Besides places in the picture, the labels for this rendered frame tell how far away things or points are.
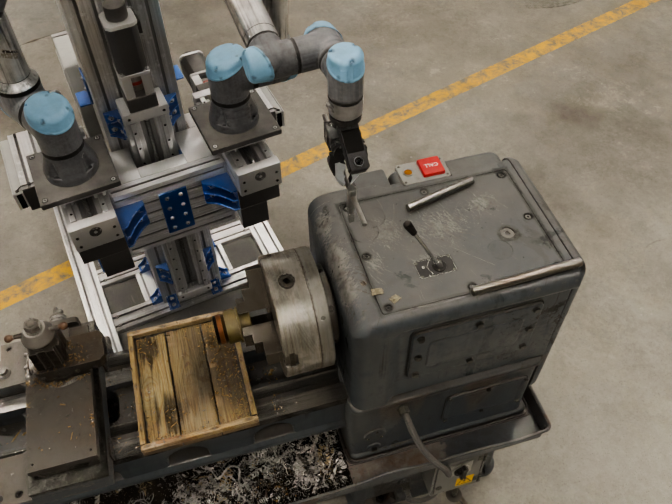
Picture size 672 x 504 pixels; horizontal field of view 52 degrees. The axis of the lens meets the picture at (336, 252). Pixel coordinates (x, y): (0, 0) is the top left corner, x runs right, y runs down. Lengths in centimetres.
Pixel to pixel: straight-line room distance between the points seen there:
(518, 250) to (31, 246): 251
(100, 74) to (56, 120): 24
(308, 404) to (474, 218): 65
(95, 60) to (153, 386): 91
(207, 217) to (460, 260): 96
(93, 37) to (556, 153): 258
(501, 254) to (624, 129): 255
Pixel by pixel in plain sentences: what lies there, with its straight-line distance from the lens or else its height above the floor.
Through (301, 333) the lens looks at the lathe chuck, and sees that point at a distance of 164.
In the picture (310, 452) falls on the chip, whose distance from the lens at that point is 217.
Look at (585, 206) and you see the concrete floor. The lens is 368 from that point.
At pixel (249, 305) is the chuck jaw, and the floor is 113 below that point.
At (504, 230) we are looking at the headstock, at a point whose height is 125.
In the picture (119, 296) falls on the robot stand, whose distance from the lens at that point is 301.
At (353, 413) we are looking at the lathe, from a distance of 190.
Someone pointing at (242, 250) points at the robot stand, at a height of 21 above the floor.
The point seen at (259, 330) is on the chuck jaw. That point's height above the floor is 111.
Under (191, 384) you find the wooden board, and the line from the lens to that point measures 193.
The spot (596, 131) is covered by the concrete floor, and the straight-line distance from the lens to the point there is 412.
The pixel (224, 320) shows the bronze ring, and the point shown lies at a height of 112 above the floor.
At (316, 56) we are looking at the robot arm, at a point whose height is 169.
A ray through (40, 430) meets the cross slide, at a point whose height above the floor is 97.
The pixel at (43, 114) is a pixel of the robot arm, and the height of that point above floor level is 139.
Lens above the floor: 256
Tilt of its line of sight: 51 degrees down
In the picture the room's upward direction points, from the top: straight up
